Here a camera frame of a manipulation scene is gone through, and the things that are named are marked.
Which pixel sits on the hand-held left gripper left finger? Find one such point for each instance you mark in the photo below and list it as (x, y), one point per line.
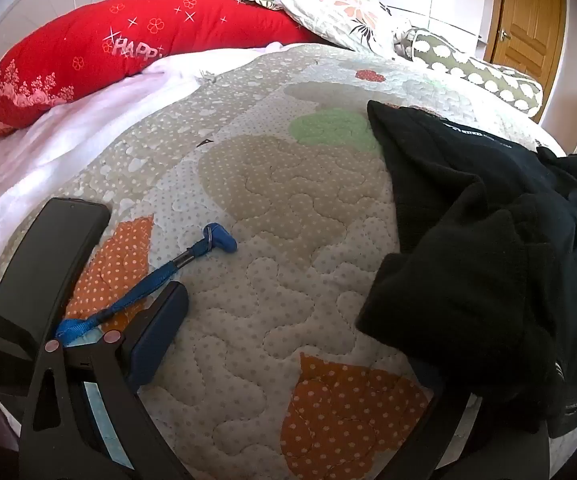
(161, 327)

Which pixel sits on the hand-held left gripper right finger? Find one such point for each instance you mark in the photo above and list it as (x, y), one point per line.
(448, 440)

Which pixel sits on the black pants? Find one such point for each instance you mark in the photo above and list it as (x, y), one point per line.
(483, 260)

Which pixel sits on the black smartphone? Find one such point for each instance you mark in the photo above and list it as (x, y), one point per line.
(43, 270)

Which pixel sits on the patchwork dotted quilt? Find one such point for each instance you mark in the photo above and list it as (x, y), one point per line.
(268, 200)

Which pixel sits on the pale pink blanket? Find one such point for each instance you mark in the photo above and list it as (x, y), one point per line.
(68, 125)

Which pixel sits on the red printed pillow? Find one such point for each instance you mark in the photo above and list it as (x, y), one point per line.
(118, 35)

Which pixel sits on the white floral pillow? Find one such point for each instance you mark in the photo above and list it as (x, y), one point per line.
(328, 10)

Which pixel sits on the green pillow with white spots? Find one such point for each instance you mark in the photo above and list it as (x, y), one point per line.
(478, 72)

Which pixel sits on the wooden door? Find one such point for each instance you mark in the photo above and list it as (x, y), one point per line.
(528, 10)

